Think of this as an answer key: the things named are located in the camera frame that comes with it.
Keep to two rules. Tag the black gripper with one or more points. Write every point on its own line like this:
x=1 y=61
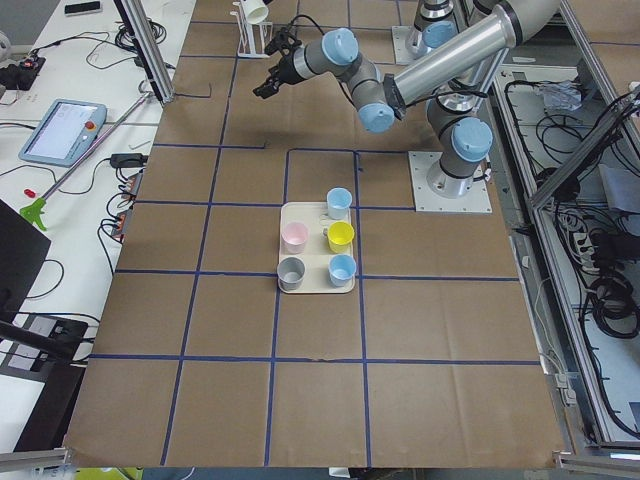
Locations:
x=286 y=68

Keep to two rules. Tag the white plastic cup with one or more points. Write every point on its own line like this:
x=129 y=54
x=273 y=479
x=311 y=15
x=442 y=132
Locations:
x=255 y=11

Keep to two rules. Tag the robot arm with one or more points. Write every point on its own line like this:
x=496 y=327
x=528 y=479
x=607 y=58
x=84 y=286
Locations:
x=444 y=78
x=432 y=26

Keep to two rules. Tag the light blue cup far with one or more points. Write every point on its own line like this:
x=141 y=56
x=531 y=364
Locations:
x=338 y=201

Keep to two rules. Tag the light blue cup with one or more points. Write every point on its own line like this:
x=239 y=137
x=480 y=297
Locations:
x=338 y=201
x=342 y=269

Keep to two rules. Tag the pink plastic cup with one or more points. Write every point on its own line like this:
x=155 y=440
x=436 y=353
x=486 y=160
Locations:
x=294 y=237

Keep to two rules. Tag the yellow plastic cup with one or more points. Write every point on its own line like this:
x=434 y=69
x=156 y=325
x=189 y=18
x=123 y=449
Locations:
x=340 y=236

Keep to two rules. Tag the grey plastic cup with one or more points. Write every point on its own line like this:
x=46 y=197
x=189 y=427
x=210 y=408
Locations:
x=290 y=272

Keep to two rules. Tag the light blue cup near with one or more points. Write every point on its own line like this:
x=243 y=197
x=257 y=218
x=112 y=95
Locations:
x=342 y=269

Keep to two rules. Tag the cream plastic tray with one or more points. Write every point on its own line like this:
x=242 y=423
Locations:
x=317 y=254

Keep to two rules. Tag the black power adapter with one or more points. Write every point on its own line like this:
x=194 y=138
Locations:
x=128 y=160

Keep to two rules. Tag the blue teach pendant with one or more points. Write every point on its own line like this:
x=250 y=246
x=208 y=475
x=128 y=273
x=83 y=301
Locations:
x=65 y=133

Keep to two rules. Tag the black monitor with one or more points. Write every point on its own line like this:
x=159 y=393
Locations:
x=23 y=251

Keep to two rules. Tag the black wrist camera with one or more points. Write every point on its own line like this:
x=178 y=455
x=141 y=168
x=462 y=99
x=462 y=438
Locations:
x=283 y=41

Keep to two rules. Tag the white wire cup rack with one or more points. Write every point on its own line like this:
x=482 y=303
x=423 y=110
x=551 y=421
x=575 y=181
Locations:
x=252 y=38

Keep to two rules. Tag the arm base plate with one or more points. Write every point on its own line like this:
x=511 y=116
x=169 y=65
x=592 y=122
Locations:
x=436 y=192
x=405 y=45

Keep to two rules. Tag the aluminium frame post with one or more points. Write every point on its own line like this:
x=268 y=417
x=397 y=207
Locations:
x=137 y=24

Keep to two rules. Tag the green handled reacher tool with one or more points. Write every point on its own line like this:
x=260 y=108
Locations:
x=33 y=212

